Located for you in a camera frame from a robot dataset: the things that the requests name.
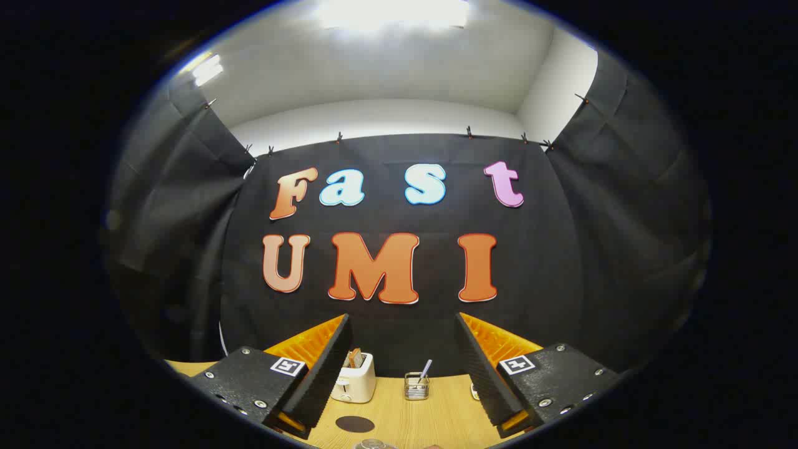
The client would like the white toaster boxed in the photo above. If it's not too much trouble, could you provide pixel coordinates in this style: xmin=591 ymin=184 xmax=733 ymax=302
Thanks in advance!
xmin=330 ymin=350 xmax=377 ymax=404

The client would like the wire mesh basket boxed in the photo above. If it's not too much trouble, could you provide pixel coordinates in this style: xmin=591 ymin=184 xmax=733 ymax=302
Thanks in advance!
xmin=404 ymin=372 xmax=430 ymax=400

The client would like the wooden table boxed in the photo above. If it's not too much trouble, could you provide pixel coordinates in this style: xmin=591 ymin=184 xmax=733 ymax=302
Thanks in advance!
xmin=165 ymin=360 xmax=531 ymax=449

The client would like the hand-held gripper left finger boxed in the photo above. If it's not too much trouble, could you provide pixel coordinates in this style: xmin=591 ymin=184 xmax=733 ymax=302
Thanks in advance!
xmin=187 ymin=314 xmax=353 ymax=440

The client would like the black backdrop cloth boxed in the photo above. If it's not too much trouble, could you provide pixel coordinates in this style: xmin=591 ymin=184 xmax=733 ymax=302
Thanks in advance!
xmin=103 ymin=50 xmax=711 ymax=379

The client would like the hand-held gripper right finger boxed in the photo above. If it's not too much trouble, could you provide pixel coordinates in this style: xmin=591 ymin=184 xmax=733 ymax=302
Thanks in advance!
xmin=454 ymin=312 xmax=621 ymax=439

